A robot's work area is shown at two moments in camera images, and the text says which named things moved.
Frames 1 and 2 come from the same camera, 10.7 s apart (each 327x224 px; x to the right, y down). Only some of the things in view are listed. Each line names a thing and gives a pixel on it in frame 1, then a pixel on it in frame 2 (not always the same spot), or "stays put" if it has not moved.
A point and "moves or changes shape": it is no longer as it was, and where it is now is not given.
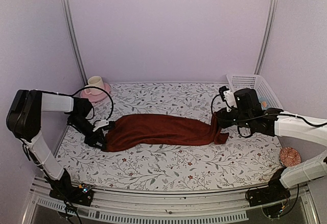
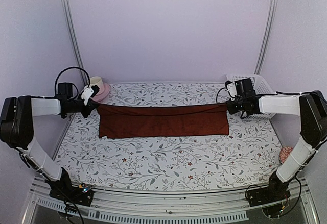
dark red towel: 132,132 moves or changes shape
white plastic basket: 266,97 stays put
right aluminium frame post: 269,27 stays put
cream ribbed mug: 95,80 stays put
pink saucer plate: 95,94 stays put
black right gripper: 221,114 to 232,109
